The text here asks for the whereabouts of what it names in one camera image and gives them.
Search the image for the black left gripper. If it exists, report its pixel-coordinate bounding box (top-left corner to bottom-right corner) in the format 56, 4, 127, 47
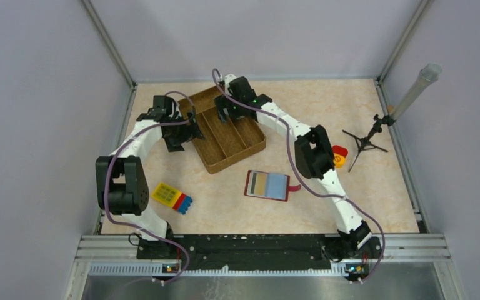
163, 110, 204, 151

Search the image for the brown woven divided tray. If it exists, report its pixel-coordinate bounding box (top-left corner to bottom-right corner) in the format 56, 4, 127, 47
190, 87, 266, 174

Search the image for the beige striped credit card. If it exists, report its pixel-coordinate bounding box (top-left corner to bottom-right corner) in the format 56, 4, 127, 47
247, 171, 268, 197

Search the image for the red leather card holder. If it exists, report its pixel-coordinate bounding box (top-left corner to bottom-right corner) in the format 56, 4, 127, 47
244, 170, 302, 202

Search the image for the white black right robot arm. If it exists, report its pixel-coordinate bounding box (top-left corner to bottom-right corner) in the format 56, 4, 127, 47
212, 68, 373, 258

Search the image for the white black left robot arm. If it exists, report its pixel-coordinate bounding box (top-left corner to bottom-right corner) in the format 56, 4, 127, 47
95, 92, 204, 258

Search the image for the yellow red blue toy block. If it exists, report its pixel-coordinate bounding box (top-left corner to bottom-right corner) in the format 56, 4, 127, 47
151, 182, 193, 215

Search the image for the yellow red emergency stop button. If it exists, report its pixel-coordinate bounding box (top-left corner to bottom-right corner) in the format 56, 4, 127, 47
332, 145, 348, 168

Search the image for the black mini tripod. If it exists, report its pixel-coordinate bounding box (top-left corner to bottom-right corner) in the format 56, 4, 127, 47
342, 114, 396, 173

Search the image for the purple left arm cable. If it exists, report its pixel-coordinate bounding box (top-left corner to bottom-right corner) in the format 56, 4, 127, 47
102, 90, 198, 286

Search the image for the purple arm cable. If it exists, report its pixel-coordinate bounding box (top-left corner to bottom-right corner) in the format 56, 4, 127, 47
102, 90, 198, 286
211, 68, 386, 284

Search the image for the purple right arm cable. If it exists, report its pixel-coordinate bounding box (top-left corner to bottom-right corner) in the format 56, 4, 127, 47
211, 68, 386, 284

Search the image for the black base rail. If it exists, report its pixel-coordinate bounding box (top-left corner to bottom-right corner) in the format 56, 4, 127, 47
136, 234, 382, 272

